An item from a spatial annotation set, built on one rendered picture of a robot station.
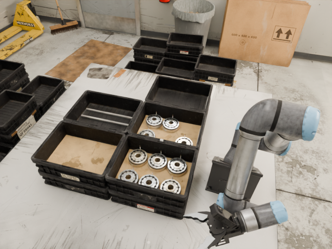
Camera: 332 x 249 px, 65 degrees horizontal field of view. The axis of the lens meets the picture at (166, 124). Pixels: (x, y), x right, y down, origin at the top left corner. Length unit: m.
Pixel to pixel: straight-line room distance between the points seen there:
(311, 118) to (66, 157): 1.19
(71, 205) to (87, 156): 0.27
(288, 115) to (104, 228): 0.99
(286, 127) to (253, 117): 0.11
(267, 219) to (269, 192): 0.61
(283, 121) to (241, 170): 0.23
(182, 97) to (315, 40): 2.89
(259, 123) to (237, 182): 0.24
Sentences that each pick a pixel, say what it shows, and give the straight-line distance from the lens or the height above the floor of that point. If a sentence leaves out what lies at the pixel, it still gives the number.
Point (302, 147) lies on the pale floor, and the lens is 2.96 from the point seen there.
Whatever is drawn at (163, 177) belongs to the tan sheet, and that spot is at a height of 0.83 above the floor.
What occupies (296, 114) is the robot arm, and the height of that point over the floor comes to 1.40.
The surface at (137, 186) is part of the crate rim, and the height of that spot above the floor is 0.93.
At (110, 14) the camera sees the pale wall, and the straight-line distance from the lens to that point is 4.64.
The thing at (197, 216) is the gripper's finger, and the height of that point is 1.07.
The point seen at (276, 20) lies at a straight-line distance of 4.00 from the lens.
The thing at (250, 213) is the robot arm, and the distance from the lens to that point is 0.99.
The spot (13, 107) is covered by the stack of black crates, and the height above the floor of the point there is 0.49.
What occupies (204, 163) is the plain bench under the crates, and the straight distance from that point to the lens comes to 1.61.
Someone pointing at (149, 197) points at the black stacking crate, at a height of 0.85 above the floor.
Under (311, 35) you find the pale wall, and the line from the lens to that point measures 4.35.
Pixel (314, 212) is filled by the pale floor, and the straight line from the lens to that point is 2.54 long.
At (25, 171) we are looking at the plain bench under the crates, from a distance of 1.73.
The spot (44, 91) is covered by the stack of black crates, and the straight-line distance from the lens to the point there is 2.86.
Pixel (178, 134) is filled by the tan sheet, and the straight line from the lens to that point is 1.57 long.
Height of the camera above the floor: 1.97
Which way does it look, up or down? 44 degrees down
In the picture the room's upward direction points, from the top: 2 degrees clockwise
